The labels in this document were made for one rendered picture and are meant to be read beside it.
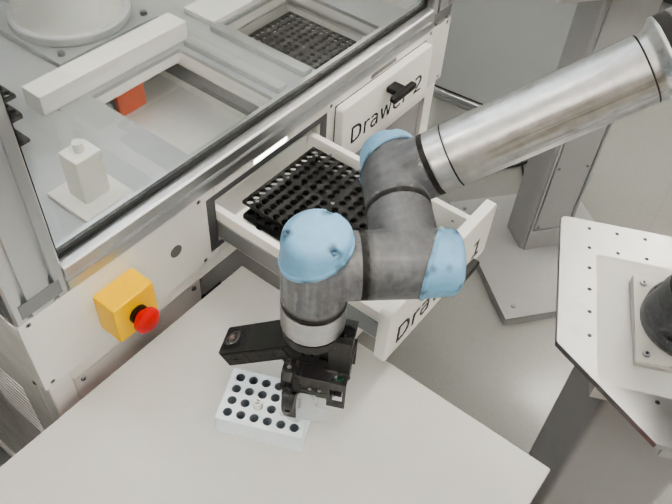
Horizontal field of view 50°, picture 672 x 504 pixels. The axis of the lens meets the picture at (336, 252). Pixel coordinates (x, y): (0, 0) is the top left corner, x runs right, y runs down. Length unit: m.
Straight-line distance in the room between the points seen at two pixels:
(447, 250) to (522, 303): 1.48
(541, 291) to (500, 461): 1.25
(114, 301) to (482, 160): 0.52
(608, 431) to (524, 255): 1.06
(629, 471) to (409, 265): 0.85
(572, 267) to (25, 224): 0.88
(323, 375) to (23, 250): 0.38
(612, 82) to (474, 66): 2.07
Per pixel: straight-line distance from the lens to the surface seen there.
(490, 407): 2.02
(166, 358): 1.13
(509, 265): 2.30
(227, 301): 1.19
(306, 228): 0.72
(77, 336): 1.06
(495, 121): 0.80
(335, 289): 0.73
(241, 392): 1.04
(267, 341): 0.87
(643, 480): 1.51
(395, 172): 0.81
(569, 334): 1.23
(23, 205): 0.89
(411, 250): 0.74
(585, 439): 1.40
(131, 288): 1.03
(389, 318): 0.96
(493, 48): 2.78
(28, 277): 0.94
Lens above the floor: 1.68
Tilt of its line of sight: 47 degrees down
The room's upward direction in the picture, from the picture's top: 4 degrees clockwise
